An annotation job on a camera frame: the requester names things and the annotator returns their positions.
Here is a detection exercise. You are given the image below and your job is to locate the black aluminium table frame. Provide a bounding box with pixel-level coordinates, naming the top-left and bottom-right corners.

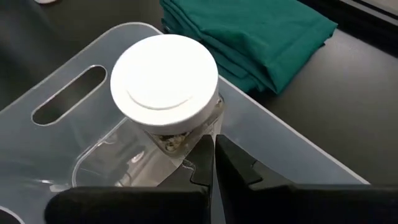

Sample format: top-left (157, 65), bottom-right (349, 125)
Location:
top-left (297, 0), bottom-right (398, 58)

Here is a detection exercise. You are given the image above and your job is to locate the clear plastic container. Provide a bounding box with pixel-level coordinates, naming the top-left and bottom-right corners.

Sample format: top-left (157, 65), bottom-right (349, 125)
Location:
top-left (0, 21), bottom-right (371, 224)

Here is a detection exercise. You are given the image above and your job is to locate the white-lid spice jar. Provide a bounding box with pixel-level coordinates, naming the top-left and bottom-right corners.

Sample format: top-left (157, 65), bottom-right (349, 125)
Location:
top-left (109, 33), bottom-right (225, 158)

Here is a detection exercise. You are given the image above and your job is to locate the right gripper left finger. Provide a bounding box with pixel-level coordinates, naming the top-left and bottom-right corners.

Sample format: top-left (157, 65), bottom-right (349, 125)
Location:
top-left (45, 134), bottom-right (216, 224)

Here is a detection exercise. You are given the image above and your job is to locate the black table mat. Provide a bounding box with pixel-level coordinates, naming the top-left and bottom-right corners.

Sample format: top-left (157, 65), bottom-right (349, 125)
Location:
top-left (0, 0), bottom-right (398, 187)

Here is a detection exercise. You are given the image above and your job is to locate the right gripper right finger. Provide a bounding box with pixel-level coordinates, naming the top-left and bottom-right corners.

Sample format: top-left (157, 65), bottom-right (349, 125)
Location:
top-left (215, 134), bottom-right (398, 224)

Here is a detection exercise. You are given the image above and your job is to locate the folded green cloth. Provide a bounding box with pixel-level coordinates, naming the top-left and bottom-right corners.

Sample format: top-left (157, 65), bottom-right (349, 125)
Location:
top-left (160, 0), bottom-right (338, 96)

